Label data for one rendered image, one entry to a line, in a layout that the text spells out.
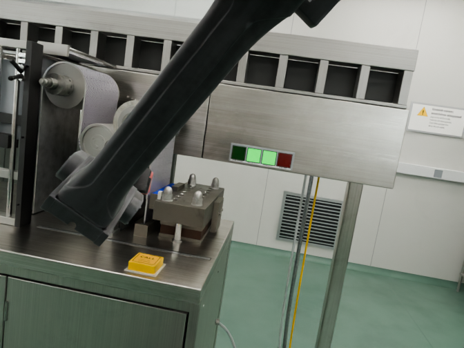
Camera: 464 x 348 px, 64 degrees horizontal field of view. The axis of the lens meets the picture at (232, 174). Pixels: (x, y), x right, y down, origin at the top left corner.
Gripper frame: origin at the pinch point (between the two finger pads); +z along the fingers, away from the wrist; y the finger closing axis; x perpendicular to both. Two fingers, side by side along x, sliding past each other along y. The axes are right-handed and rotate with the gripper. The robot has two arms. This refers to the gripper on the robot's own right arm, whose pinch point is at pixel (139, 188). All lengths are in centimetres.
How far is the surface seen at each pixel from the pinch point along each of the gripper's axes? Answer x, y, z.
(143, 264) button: -22.0, 9.7, -8.6
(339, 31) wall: 241, 82, 177
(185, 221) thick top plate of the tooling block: -5.6, 14.0, 8.3
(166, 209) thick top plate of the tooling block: -3.2, 7.8, 7.0
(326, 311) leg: -19, 71, 76
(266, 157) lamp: 30, 35, 29
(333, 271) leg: -3, 71, 67
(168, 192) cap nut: 2.1, 7.4, 6.0
